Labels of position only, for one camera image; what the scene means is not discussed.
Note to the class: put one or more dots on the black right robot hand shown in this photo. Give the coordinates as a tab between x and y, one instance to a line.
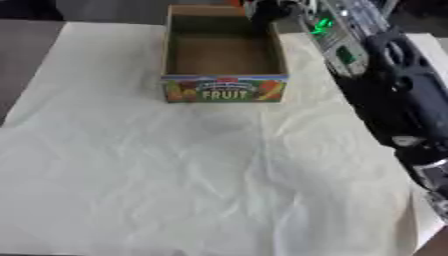
265	13

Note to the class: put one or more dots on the silver and black right robot arm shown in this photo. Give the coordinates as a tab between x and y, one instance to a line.
396	86

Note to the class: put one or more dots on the tan cardboard box printed front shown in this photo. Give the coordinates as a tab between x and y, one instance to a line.
224	55

